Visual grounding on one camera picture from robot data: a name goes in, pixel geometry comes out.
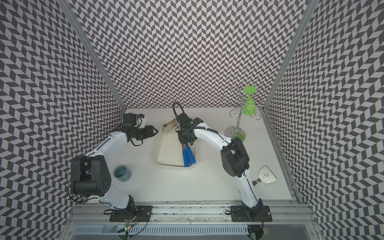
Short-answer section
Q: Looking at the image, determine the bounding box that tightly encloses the cream plastic storage box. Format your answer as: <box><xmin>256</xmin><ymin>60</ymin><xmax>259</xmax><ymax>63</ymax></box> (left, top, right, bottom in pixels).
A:
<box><xmin>153</xmin><ymin>117</ymin><xmax>195</xmax><ymax>170</ymax></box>

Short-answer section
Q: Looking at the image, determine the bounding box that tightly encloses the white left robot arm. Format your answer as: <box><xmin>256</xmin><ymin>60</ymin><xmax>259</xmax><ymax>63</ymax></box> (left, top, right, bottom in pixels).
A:
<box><xmin>68</xmin><ymin>113</ymin><xmax>158</xmax><ymax>210</ymax></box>

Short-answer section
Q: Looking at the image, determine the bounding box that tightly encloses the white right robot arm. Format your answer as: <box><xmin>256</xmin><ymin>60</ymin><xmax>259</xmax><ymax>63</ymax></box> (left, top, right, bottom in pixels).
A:
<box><xmin>176</xmin><ymin>113</ymin><xmax>264</xmax><ymax>221</ymax></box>

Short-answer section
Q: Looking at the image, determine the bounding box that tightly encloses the grey tape roll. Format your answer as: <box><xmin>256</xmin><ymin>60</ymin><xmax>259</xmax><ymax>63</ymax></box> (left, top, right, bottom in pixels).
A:
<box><xmin>113</xmin><ymin>165</ymin><xmax>132</xmax><ymax>182</ymax></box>

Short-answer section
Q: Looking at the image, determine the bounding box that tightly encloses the chrome stand with green cups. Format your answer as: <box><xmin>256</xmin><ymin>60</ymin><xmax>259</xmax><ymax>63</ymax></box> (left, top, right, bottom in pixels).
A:
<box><xmin>221</xmin><ymin>86</ymin><xmax>265</xmax><ymax>142</ymax></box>

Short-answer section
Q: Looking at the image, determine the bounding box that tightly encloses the grey metal corner profile right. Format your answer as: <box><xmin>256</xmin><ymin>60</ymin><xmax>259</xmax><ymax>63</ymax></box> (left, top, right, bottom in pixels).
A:
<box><xmin>260</xmin><ymin>0</ymin><xmax>319</xmax><ymax>181</ymax></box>

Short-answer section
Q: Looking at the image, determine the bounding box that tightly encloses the grey metal corner profile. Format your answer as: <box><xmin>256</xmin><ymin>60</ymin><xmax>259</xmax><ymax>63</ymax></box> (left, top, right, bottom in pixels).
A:
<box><xmin>260</xmin><ymin>0</ymin><xmax>319</xmax><ymax>181</ymax></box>
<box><xmin>56</xmin><ymin>0</ymin><xmax>127</xmax><ymax>205</ymax></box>

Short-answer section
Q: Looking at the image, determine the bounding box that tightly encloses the grey metal corner profile left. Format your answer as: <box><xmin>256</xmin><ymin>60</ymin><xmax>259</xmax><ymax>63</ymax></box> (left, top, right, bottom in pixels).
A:
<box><xmin>56</xmin><ymin>0</ymin><xmax>127</xmax><ymax>205</ymax></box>

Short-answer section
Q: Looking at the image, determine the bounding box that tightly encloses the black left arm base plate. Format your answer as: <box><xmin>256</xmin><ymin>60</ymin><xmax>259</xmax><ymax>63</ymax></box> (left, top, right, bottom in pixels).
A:
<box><xmin>109</xmin><ymin>205</ymin><xmax>153</xmax><ymax>223</ymax></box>

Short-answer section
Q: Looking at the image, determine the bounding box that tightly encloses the brown handle scraper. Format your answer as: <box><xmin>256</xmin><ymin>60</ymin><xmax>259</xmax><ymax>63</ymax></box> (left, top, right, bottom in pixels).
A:
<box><xmin>253</xmin><ymin>166</ymin><xmax>278</xmax><ymax>186</ymax></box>

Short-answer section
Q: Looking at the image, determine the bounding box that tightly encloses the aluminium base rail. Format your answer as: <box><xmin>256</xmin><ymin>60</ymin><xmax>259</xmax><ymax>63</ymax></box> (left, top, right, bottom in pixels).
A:
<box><xmin>59</xmin><ymin>202</ymin><xmax>323</xmax><ymax>240</ymax></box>

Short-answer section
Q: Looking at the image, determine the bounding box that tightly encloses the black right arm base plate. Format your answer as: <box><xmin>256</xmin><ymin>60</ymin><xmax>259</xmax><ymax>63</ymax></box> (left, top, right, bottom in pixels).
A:
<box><xmin>230</xmin><ymin>206</ymin><xmax>273</xmax><ymax>223</ymax></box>

